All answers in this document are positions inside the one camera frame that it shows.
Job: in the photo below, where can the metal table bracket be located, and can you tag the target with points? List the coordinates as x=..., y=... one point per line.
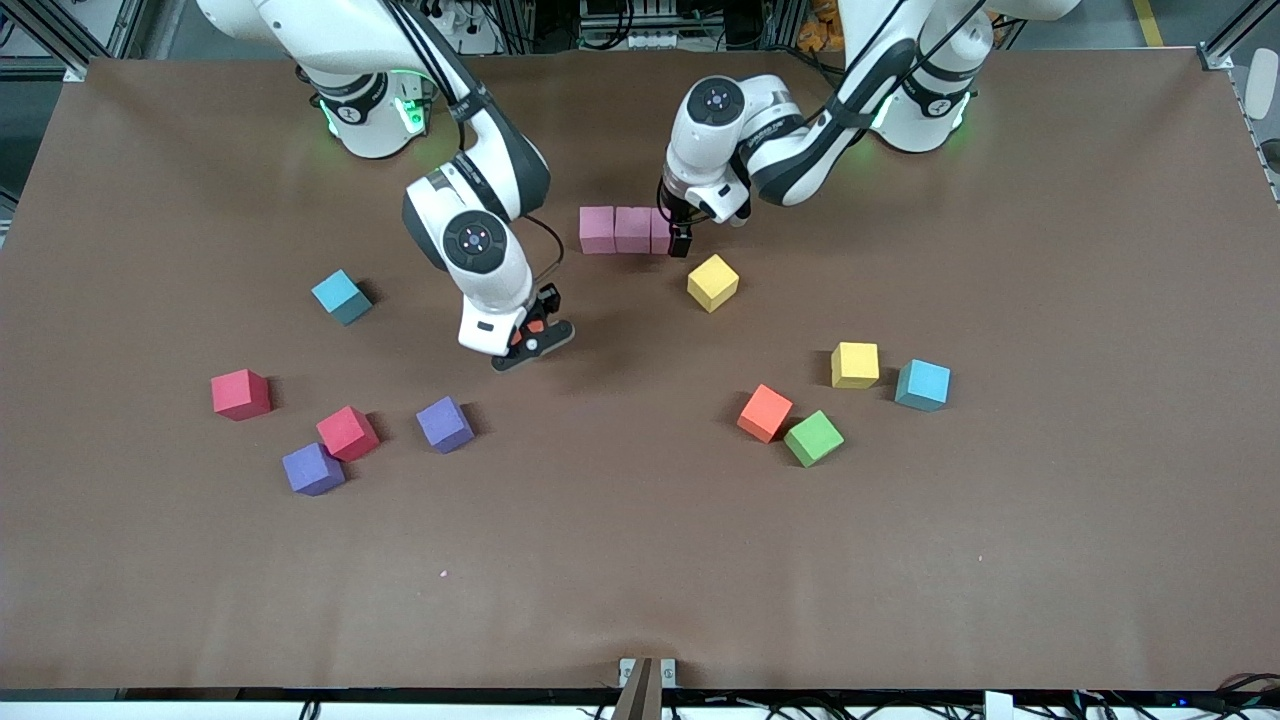
x=628, y=670

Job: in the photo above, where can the brown wooden strip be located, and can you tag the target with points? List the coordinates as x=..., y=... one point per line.
x=640, y=695

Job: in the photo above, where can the yellow foam cube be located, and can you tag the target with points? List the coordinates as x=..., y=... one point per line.
x=712, y=283
x=855, y=365

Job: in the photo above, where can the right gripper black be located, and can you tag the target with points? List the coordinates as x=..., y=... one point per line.
x=547, y=300

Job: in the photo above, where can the cyan foam cube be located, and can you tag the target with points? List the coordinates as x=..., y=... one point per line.
x=340, y=295
x=922, y=385

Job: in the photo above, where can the green foam cube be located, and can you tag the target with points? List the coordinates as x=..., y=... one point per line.
x=813, y=439

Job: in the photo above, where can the purple foam cube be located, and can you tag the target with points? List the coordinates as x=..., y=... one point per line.
x=444, y=424
x=313, y=469

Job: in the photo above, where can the red foam cube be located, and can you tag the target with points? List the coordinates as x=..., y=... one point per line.
x=240, y=394
x=347, y=433

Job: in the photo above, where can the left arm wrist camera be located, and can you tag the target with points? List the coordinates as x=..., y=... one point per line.
x=725, y=205

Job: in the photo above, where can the white round plastic object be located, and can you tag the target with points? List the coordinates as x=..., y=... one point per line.
x=1262, y=85

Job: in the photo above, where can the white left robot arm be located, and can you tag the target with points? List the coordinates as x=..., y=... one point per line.
x=790, y=150

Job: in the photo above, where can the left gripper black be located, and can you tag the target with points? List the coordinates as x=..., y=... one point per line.
x=674, y=223

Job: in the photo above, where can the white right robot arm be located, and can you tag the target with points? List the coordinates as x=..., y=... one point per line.
x=500, y=280

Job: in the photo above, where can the aluminium frame profile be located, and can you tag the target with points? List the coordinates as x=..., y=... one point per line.
x=1240, y=35
x=45, y=35

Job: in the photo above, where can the pink foam cube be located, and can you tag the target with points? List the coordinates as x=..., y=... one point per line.
x=660, y=232
x=597, y=230
x=632, y=230

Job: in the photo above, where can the white power strip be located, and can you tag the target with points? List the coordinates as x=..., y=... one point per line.
x=465, y=25

